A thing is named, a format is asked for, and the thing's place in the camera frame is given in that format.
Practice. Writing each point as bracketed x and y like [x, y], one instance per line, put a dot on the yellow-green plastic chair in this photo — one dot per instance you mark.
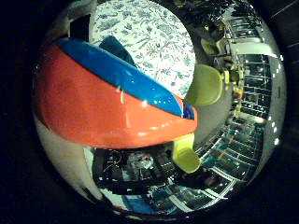
[205, 85]
[187, 155]

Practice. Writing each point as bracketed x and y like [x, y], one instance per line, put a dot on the person with dark hair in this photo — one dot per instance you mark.
[207, 179]

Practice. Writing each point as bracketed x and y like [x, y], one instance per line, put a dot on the blue floral white tablecloth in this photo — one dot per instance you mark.
[155, 40]

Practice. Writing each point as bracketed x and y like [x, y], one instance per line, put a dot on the dark blue striped cloth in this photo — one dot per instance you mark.
[120, 51]

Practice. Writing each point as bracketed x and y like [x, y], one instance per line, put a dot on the black cluttered desk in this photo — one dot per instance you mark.
[134, 171]

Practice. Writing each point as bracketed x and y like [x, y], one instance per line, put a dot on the orange Tide spray bottle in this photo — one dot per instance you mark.
[99, 105]

